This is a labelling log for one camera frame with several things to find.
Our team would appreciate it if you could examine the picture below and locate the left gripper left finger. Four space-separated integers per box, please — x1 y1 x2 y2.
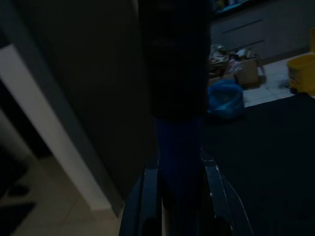
120 157 163 236

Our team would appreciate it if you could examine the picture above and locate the cardboard box heaped with trash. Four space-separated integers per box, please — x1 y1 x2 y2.
208 43 267 89

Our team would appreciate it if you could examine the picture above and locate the grey cabinet with drawers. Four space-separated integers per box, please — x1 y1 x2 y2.
211 0 315 61

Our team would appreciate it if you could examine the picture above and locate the blue plastic bag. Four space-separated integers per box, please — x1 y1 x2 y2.
207 79 245 119

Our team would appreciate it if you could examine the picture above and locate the blue dustpan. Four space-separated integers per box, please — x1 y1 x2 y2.
136 0 212 222

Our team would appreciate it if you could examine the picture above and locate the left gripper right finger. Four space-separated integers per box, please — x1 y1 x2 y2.
199 147 254 236

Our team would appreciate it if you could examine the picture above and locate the white door frame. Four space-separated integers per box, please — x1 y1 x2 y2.
0 43 115 212

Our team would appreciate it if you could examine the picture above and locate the yellow mop bucket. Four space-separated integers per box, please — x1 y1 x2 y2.
286 27 315 94

